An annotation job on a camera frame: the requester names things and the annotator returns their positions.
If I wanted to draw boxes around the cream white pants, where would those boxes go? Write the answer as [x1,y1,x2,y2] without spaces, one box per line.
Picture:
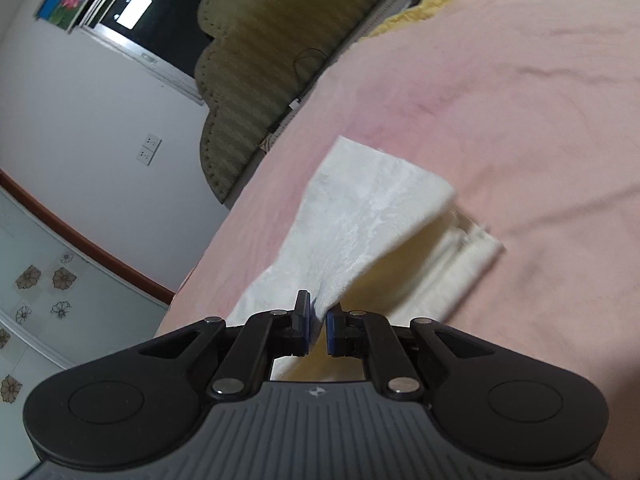
[225,135,505,382]

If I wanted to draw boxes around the pink bed sheet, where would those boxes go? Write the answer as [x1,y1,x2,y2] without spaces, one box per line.
[155,0,640,480]

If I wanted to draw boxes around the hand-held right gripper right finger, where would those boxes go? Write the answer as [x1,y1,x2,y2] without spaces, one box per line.
[325,302,496,403]

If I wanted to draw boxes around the flower pattern wardrobe door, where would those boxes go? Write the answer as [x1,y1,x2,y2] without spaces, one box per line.
[0,169,177,413]

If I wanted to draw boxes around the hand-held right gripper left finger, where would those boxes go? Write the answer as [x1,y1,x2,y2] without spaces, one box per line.
[137,289,313,404]

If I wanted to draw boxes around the white wall socket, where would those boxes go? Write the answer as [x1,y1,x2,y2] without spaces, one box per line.
[136,133,163,167]

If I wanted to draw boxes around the dark window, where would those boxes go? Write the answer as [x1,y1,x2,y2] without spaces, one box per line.
[75,0,227,106]

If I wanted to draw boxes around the olive striped headboard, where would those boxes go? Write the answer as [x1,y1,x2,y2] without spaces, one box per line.
[194,0,397,206]

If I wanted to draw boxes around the black cable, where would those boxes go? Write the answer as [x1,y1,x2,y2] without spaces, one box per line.
[292,48,329,97]

